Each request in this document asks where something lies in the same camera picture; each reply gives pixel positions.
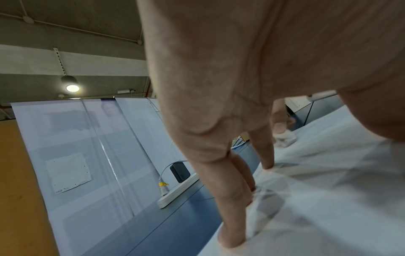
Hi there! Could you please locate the light blue white cloth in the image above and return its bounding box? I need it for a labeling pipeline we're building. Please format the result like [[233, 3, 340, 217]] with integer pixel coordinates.
[[197, 105, 405, 256]]

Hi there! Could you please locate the dark blue partition panel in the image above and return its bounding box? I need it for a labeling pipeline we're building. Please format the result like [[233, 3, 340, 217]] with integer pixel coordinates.
[[292, 94, 346, 131]]

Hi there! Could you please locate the white paper sheet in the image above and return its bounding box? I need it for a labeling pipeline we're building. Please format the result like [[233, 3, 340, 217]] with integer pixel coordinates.
[[45, 153, 93, 195]]

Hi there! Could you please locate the person's left hand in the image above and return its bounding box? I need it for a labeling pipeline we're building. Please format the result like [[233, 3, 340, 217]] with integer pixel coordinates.
[[138, 0, 405, 256]]

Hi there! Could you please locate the black power adapter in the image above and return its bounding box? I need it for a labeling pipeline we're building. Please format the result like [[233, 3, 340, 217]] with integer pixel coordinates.
[[170, 162, 191, 183]]

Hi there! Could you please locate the grey ceiling lamp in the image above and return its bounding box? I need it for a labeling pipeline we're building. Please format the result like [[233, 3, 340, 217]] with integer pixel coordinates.
[[60, 75, 81, 93]]

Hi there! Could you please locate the white power strip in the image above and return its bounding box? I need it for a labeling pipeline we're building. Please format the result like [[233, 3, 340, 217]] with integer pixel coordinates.
[[157, 172, 200, 209]]

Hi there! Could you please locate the white crumpled tissue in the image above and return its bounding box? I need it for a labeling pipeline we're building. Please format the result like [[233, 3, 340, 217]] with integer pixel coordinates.
[[273, 131, 298, 148]]

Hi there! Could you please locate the grey ceiling conduit pipe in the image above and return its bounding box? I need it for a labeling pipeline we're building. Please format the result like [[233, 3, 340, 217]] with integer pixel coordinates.
[[0, 13, 144, 46]]

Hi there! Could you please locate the white power cable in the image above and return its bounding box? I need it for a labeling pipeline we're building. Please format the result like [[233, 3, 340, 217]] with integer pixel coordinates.
[[158, 140, 190, 183]]

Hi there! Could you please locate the slotted metal wall rail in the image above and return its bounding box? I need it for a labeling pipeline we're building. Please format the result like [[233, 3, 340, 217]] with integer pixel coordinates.
[[53, 46, 68, 76]]

